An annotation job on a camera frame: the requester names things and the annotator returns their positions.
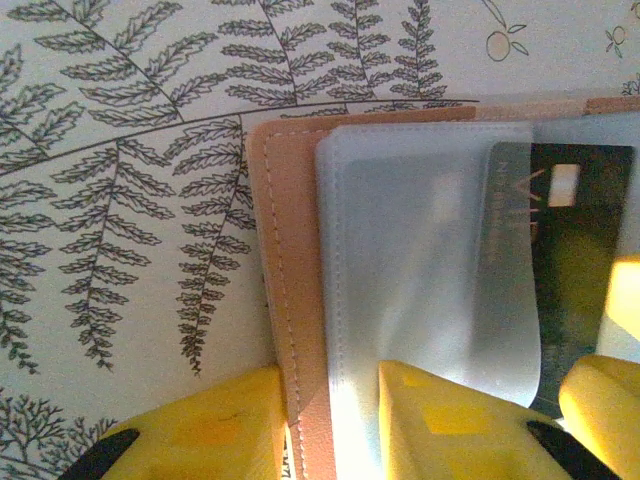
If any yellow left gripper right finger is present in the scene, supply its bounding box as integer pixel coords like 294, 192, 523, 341
377, 359, 622, 480

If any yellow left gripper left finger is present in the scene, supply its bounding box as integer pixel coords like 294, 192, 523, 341
57, 366, 292, 480

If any dark green chip card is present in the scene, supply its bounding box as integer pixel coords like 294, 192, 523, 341
478, 140, 637, 422

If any tan leather card holder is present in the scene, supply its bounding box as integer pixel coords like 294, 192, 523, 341
244, 94, 640, 480

